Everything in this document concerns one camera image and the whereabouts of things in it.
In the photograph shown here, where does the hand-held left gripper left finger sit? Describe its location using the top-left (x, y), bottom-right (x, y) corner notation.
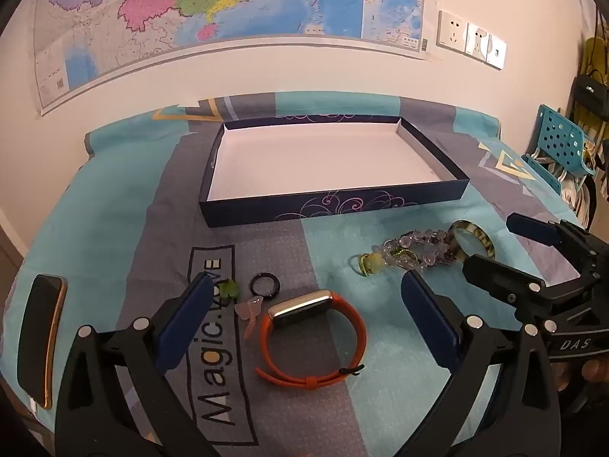
top-left (54, 271), bottom-right (224, 457)

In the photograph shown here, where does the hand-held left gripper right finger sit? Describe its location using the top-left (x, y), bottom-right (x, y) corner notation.
top-left (400, 270), bottom-right (562, 457)

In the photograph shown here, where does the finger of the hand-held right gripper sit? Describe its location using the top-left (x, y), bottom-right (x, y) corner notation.
top-left (462, 254), bottom-right (548, 317)
top-left (507, 214), bottom-right (563, 248)

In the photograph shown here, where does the tortoiseshell bangle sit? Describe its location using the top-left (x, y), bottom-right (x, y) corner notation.
top-left (450, 220), bottom-right (496, 262)

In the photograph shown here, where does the purple woven bead bracelet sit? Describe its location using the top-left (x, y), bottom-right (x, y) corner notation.
top-left (426, 240), bottom-right (466, 266)

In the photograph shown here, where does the pink butterfly bead bracelet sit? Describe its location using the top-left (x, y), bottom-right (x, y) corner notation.
top-left (234, 296), bottom-right (264, 339)

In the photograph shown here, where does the clear crystal bead bracelet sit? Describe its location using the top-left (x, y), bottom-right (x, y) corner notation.
top-left (373, 229), bottom-right (450, 270)

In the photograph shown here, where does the black ring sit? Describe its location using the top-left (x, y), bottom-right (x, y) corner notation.
top-left (250, 272), bottom-right (279, 300)

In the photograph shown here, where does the orange band smartwatch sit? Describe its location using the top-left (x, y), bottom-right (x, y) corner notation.
top-left (254, 289), bottom-right (367, 385)

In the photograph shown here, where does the navy shallow cardboard box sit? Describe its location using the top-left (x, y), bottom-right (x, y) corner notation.
top-left (199, 115), bottom-right (471, 228)

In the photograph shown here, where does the person's right hand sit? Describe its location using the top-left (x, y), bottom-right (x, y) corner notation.
top-left (552, 357), bottom-right (609, 387)

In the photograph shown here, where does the blue perforated basket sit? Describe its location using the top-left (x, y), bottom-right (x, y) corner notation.
top-left (521, 105), bottom-right (596, 192)

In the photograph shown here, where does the teal and grey printed blanket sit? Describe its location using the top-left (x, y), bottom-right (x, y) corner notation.
top-left (0, 91), bottom-right (591, 457)

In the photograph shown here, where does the black hanging bag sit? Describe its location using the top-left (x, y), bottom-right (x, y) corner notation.
top-left (570, 74), bottom-right (609, 121)

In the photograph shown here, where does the black smartphone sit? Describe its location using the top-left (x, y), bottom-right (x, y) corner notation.
top-left (16, 275), bottom-right (67, 410)

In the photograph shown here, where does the yellow hanging bag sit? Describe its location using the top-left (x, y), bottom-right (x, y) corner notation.
top-left (581, 35), bottom-right (609, 79)

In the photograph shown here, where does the yellow-green bead ring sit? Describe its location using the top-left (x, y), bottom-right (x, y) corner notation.
top-left (352, 253), bottom-right (385, 277)

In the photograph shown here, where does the white wall socket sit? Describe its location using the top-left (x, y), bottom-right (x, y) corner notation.
top-left (438, 10), bottom-right (469, 53)

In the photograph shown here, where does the colourful wall map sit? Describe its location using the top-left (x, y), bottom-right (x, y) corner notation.
top-left (33, 0), bottom-right (438, 117)

